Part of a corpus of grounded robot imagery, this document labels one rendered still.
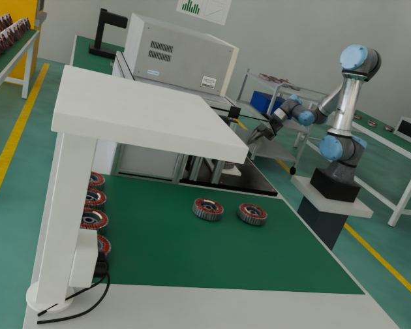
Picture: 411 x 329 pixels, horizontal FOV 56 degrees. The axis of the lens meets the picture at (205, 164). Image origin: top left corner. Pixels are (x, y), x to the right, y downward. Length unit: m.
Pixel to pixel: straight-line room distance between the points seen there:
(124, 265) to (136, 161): 0.56
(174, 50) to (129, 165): 0.48
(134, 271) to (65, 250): 0.27
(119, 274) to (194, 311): 0.21
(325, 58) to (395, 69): 1.73
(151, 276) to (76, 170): 0.42
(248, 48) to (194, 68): 5.96
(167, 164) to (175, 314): 0.73
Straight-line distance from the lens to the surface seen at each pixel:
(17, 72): 5.26
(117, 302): 0.99
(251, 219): 1.48
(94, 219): 1.22
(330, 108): 2.16
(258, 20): 7.54
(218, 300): 1.08
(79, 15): 6.95
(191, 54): 1.59
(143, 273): 1.08
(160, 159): 1.55
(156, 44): 1.55
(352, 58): 1.93
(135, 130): 0.68
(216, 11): 7.25
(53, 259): 0.88
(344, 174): 2.07
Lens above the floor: 1.41
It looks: 20 degrees down
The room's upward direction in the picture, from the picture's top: 18 degrees clockwise
